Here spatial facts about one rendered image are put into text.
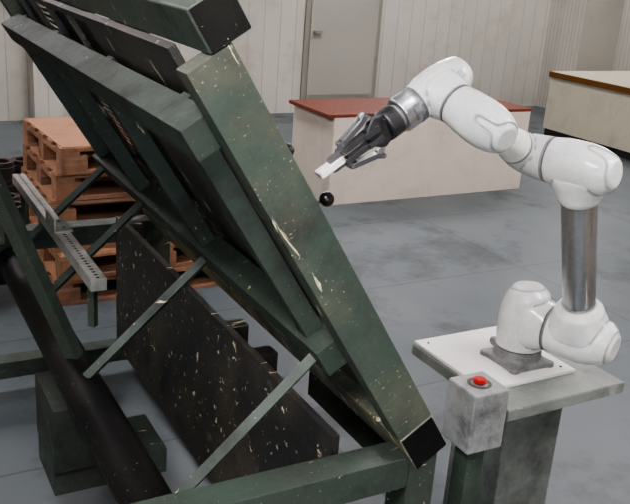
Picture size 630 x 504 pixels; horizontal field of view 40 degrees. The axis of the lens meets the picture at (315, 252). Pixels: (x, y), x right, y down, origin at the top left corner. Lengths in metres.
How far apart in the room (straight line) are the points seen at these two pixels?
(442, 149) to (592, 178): 5.40
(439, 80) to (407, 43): 10.12
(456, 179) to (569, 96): 3.47
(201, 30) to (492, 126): 0.68
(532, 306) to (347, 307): 1.00
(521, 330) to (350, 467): 0.88
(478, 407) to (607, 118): 8.54
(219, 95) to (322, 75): 9.77
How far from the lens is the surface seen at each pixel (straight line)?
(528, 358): 2.92
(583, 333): 2.75
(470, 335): 3.13
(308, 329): 2.11
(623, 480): 3.97
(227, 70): 1.69
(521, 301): 2.84
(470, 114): 1.97
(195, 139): 1.75
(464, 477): 2.51
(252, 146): 1.74
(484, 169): 8.16
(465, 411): 2.39
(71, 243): 3.02
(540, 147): 2.49
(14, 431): 3.94
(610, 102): 10.69
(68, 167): 4.86
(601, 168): 2.43
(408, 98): 2.03
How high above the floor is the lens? 2.01
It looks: 19 degrees down
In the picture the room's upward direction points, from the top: 4 degrees clockwise
